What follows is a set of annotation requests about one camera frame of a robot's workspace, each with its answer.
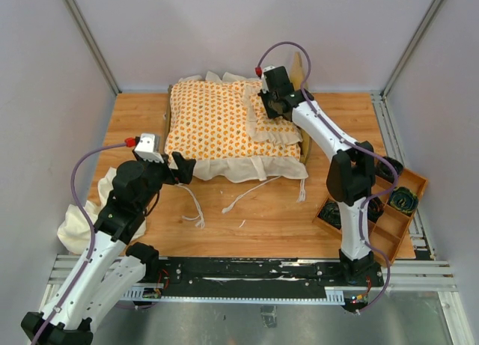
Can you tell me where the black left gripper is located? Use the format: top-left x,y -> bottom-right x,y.
133,147 -> 195,210

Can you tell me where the duck print small pillow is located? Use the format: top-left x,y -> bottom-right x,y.
241,80 -> 303,145

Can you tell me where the duck print bed cover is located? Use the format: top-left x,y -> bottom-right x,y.
165,73 -> 308,183

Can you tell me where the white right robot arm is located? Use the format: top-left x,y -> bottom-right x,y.
255,66 -> 376,285

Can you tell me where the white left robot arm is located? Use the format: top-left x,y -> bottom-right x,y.
21,152 -> 196,344

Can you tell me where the cream cloth pile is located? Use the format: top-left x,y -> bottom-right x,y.
58,169 -> 147,256

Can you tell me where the dark rolled sock lower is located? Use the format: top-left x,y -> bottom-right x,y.
317,201 -> 341,230

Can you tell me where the dark rolled sock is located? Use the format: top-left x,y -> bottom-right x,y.
317,201 -> 341,230
388,186 -> 418,216

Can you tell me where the wooden compartment organizer box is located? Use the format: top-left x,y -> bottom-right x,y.
313,156 -> 428,264

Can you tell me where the wooden pet bed frame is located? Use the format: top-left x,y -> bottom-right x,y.
161,52 -> 315,166

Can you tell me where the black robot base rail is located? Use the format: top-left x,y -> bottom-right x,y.
52,255 -> 457,305

